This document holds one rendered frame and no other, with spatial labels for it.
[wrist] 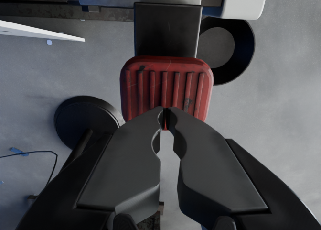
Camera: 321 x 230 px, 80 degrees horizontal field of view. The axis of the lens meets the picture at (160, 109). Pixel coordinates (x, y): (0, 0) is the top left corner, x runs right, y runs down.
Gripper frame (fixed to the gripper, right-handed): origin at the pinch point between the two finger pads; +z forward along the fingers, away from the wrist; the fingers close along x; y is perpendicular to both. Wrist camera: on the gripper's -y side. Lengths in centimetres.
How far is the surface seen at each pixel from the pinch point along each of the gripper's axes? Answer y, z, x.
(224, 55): 12, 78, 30
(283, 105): 36, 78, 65
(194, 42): -3.4, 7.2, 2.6
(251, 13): -6.0, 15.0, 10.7
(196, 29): -4.5, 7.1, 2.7
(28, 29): 0, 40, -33
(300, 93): 29, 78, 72
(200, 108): 0.7, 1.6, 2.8
